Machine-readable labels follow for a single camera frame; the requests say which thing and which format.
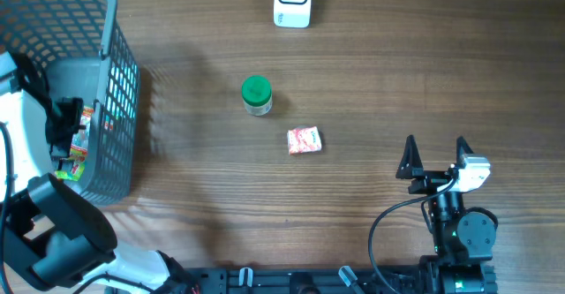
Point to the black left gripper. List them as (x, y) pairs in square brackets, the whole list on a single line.
[(74, 106)]

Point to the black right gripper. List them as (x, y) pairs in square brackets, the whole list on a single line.
[(411, 167)]

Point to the Haribo gummy candy bag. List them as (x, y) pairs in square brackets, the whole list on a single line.
[(72, 168)]

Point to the small red-white snack packet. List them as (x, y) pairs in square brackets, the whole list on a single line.
[(304, 140)]

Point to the green-lidded Knorr jar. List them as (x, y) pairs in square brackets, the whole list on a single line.
[(257, 95)]

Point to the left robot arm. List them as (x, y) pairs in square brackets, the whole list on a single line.
[(50, 236)]

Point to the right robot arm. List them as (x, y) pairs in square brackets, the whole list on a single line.
[(463, 237)]

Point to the white barcode scanner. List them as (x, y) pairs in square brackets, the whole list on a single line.
[(292, 13)]

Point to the grey plastic shopping basket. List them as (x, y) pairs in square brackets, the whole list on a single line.
[(79, 45)]

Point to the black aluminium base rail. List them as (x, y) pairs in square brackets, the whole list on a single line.
[(404, 279)]

